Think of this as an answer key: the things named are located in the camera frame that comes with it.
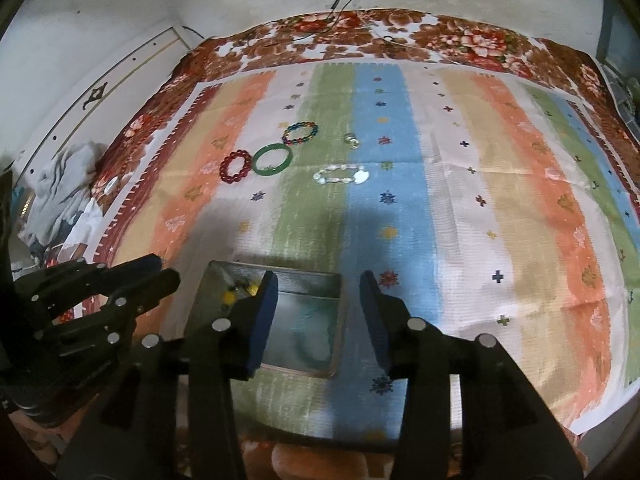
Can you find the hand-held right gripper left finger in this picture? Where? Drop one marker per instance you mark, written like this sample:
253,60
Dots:
260,322

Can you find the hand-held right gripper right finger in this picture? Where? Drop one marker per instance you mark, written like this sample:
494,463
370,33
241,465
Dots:
375,322

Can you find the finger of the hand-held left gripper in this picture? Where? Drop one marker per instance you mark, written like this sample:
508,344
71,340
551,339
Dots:
100,277
125,310

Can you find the green jade bangle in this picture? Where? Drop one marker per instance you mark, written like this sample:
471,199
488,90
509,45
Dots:
270,173

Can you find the grey cloth pile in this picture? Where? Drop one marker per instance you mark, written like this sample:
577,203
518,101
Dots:
65,175

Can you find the white door panel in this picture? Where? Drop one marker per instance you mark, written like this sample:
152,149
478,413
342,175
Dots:
75,85

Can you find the brown floral blanket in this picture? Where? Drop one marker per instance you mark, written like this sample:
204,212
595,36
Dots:
450,35

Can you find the blue-grey window frame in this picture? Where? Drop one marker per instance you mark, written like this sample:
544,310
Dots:
617,35

